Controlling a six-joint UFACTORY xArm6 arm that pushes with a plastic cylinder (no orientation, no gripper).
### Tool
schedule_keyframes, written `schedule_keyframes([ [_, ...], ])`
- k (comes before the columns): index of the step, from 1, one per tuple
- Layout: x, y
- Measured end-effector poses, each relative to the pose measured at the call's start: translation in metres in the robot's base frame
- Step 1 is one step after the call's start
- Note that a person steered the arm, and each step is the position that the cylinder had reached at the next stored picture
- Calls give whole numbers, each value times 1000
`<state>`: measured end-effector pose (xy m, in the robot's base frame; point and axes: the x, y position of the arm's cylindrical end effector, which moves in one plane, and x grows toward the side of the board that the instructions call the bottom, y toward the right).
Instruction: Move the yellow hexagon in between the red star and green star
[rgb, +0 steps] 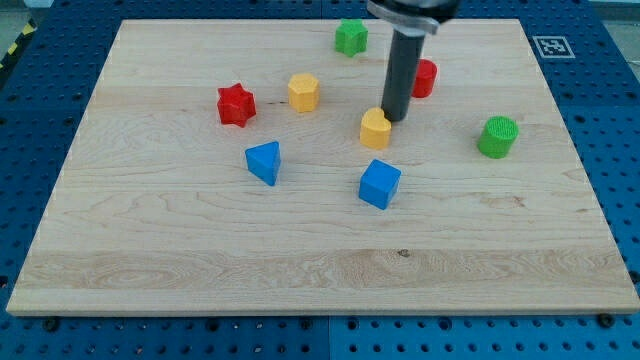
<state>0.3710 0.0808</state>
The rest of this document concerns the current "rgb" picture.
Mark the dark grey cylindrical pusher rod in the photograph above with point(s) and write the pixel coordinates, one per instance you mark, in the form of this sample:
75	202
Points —
404	56

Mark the green star block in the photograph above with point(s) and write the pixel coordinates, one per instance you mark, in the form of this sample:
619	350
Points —
351	37

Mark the yellow hexagon block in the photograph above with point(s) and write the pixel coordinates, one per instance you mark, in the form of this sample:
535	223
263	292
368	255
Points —
303	92

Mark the red star block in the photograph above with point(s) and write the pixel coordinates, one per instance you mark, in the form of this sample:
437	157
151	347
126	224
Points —
235	105

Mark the red cylinder block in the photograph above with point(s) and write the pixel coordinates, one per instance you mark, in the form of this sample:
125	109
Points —
425	78

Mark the yellow heart block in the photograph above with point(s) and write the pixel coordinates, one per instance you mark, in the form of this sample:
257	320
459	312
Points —
375	129

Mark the green cylinder block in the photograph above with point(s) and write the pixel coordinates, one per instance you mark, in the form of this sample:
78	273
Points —
498	136

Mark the blue cube block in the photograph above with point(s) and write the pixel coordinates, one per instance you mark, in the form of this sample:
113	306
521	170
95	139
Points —
379	184

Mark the fiducial marker tag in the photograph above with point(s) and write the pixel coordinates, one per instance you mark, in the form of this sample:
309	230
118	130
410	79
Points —
553	47

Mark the blue triangle block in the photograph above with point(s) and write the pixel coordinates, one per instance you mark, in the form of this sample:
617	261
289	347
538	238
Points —
264	161

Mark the wooden board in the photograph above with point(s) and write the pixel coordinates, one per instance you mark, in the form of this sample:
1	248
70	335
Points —
155	212

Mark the yellow black hazard tape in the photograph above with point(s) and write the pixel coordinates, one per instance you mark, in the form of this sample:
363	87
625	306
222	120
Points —
18	46

